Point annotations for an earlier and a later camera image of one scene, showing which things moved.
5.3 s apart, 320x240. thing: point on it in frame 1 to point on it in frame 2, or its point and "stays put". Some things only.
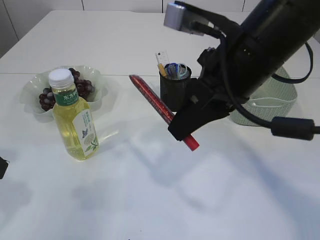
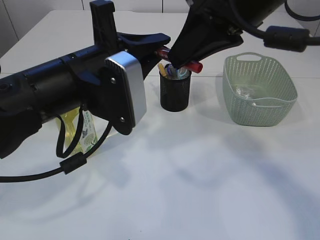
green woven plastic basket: (274, 98) stays put
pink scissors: (184, 71) stays put
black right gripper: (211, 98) to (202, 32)
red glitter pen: (160, 108) to (195, 66)
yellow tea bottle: (73, 116) stays put
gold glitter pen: (162, 70) stays put
